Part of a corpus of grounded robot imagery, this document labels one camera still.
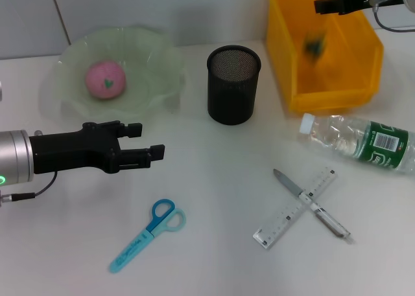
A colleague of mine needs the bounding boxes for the grey right arm cable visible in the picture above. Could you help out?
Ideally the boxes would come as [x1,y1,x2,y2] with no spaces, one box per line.
[368,0,415,33]

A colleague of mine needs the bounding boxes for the yellow plastic bin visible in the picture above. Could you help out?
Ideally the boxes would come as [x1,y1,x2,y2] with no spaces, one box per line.
[266,0,385,113]

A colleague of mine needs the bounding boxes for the green glass fruit plate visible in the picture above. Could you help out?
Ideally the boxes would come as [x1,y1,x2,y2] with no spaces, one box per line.
[40,25,187,129]

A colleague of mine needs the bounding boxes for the grey white pen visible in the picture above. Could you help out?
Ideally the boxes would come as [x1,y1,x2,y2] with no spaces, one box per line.
[272,168,352,244]

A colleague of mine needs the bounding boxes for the black mesh pen cup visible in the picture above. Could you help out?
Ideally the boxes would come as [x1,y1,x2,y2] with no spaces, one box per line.
[206,45,262,126]

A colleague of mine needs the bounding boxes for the pink knitted peach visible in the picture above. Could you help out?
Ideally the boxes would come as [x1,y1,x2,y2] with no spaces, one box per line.
[84,59,127,101]

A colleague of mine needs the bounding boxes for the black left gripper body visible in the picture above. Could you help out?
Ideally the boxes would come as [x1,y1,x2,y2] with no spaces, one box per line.
[29,120,124,176]

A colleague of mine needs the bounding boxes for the blue children's scissors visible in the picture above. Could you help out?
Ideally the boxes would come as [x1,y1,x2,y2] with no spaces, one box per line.
[109,198,187,274]

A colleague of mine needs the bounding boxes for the green plastic wrapper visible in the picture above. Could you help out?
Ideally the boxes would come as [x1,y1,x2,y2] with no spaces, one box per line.
[302,29,327,63]

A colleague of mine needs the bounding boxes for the clear plastic ruler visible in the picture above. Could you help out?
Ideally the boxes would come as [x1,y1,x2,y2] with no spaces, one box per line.
[252,166,338,251]

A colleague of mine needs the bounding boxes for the clear green-label water bottle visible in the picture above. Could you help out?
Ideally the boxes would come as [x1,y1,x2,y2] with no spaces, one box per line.
[298,113,415,176]

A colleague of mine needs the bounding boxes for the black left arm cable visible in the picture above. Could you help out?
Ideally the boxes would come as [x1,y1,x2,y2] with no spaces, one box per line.
[0,171,60,207]

